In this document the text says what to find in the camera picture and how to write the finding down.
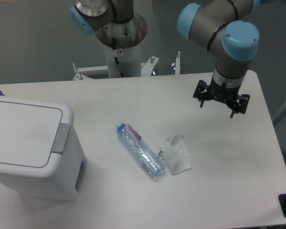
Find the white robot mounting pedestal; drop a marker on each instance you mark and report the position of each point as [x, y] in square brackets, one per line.
[122, 45]

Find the crumpled clear plastic bag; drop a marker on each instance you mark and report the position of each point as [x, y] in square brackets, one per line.
[175, 154]

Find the clear plastic water bottle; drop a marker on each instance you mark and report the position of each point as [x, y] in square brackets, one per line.
[143, 154]

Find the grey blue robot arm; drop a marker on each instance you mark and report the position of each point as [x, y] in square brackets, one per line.
[216, 27]

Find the white plastic trash can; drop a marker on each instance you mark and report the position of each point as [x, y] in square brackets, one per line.
[40, 152]

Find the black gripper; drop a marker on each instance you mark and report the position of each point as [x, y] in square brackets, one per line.
[221, 93]

